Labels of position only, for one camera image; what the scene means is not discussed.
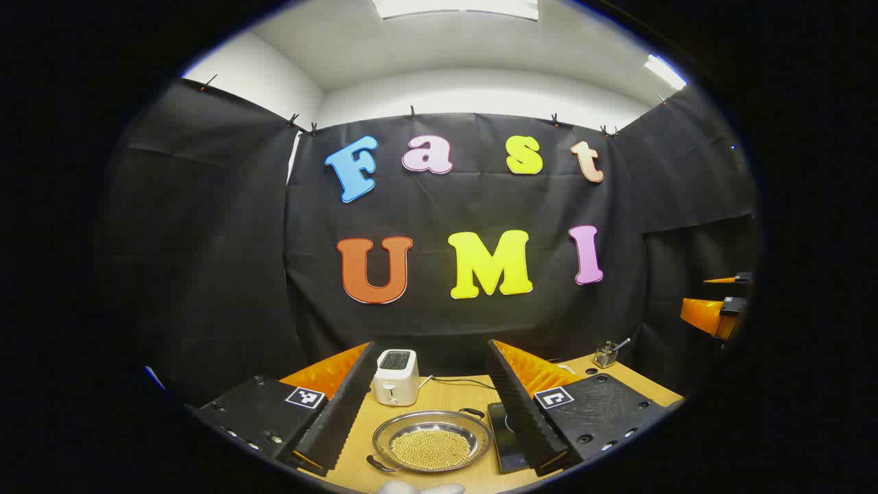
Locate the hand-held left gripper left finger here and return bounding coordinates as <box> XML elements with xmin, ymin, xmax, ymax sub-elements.
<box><xmin>195</xmin><ymin>341</ymin><xmax>379</xmax><ymax>478</ymax></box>

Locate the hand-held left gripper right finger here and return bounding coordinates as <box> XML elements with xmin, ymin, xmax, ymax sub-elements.
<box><xmin>486</xmin><ymin>338</ymin><xmax>669</xmax><ymax>478</ymax></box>

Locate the small ceiling light panel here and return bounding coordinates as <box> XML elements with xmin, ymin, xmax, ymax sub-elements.
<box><xmin>643</xmin><ymin>54</ymin><xmax>687</xmax><ymax>91</ymax></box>

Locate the large ceiling light panel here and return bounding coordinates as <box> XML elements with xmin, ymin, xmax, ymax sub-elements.
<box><xmin>370</xmin><ymin>0</ymin><xmax>539</xmax><ymax>21</ymax></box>

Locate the steel pot with black handles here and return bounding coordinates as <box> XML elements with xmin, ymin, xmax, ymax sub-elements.
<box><xmin>366</xmin><ymin>408</ymin><xmax>495</xmax><ymax>475</ymax></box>

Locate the white toaster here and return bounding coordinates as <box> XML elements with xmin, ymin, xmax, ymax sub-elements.
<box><xmin>374</xmin><ymin>349</ymin><xmax>420</xmax><ymax>407</ymax></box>

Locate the black induction cooktop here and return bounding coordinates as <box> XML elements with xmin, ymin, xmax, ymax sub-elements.
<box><xmin>487</xmin><ymin>401</ymin><xmax>532</xmax><ymax>474</ymax></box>

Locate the black power cable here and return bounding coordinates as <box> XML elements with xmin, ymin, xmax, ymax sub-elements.
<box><xmin>429</xmin><ymin>375</ymin><xmax>498</xmax><ymax>390</ymax></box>

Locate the pile of soybeans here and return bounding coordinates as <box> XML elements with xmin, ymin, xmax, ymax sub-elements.
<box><xmin>390</xmin><ymin>429</ymin><xmax>471</xmax><ymax>471</ymax></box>

